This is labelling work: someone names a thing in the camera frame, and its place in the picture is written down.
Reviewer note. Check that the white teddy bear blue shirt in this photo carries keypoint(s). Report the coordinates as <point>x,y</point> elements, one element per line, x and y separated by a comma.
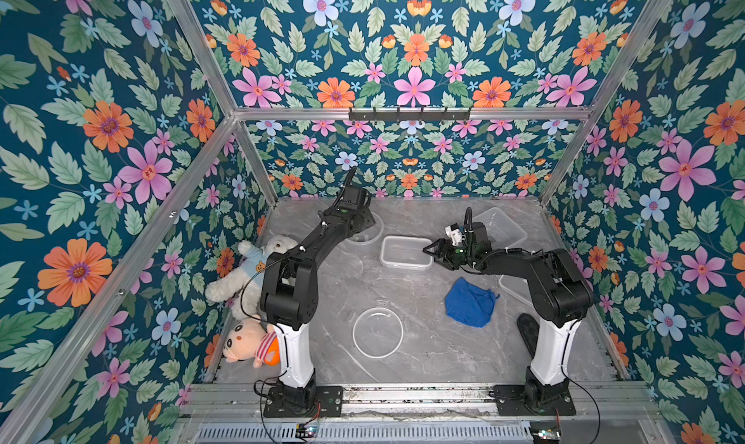
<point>243,285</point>

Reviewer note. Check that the rectangular clear lunch box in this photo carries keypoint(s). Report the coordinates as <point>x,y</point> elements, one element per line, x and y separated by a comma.
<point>405,253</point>

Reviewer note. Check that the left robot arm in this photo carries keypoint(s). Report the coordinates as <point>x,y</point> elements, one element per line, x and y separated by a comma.
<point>290,292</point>

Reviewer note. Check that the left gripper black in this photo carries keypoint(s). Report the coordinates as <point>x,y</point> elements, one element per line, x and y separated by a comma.
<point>365,212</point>

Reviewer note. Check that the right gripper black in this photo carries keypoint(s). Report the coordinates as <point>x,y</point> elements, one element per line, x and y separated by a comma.
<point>443,250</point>

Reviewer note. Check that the round clear lunch box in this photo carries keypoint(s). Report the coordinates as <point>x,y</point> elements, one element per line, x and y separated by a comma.
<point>370,235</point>

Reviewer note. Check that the pink doll orange outfit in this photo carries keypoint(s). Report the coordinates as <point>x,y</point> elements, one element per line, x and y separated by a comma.
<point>250,342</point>

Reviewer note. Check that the aluminium front rail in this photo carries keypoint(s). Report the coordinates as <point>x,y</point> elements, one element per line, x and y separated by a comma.
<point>626,400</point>

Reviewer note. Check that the white ventilation grille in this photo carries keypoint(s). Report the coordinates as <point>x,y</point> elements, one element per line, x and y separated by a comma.
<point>362,432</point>

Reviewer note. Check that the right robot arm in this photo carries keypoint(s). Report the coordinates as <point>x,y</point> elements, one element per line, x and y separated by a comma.
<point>559,294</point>

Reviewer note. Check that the square clear lunch box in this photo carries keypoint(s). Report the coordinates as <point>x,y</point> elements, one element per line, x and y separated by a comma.
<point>501,230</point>

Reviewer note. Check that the square clear box lid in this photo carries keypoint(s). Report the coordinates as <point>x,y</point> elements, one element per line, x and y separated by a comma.
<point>518,288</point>

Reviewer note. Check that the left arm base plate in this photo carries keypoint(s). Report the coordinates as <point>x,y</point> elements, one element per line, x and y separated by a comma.
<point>287,402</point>

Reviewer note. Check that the blue cleaning cloth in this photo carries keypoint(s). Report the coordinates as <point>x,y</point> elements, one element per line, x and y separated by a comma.
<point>470,305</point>

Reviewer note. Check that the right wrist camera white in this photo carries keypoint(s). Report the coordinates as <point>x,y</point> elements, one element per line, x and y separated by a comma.
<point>455,234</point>

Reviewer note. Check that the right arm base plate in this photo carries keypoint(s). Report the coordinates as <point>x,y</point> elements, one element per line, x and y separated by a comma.
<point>532,399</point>

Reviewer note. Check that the black hook rail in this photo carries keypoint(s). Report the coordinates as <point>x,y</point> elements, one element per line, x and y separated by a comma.
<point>388,115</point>

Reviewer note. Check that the round clear box lid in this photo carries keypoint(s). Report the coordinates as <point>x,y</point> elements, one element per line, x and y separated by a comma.
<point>378,333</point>

